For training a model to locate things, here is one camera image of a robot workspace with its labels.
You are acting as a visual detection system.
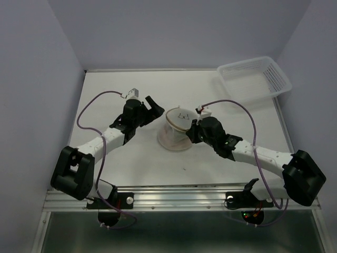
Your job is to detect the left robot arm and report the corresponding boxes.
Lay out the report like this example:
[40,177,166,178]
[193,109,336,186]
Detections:
[51,96,165,208]

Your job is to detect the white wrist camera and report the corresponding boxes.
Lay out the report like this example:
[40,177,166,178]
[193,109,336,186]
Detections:
[120,88,139,100]
[195,105,212,121]

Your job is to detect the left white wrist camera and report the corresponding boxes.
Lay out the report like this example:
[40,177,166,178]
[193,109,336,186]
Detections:
[120,88,139,100]

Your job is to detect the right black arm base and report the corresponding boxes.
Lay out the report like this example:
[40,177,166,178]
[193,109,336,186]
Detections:
[224,178,274,210]

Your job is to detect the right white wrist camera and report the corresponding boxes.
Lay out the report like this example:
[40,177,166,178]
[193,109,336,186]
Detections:
[195,105,212,121]

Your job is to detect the aluminium mounting rail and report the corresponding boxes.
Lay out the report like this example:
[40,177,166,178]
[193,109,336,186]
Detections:
[43,186,322,211]

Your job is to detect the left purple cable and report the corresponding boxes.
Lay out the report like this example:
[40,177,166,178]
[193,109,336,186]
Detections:
[76,91,138,230]

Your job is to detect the white plastic basket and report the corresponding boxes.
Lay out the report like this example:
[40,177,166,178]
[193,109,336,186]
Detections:
[217,56,292,103]

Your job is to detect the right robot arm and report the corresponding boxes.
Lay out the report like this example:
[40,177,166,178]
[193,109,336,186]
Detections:
[186,116,326,207]

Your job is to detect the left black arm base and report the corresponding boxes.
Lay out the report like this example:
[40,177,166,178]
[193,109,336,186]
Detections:
[86,192,134,210]

